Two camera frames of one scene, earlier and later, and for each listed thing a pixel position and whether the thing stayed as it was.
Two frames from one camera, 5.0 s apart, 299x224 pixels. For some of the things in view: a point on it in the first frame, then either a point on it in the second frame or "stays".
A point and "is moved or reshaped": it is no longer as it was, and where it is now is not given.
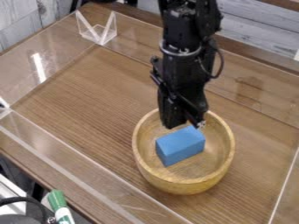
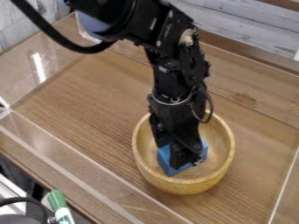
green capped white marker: [61, 212] stays
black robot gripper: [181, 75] to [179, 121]
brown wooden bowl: [196, 174] stays
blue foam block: [180, 144] is moved or reshaped
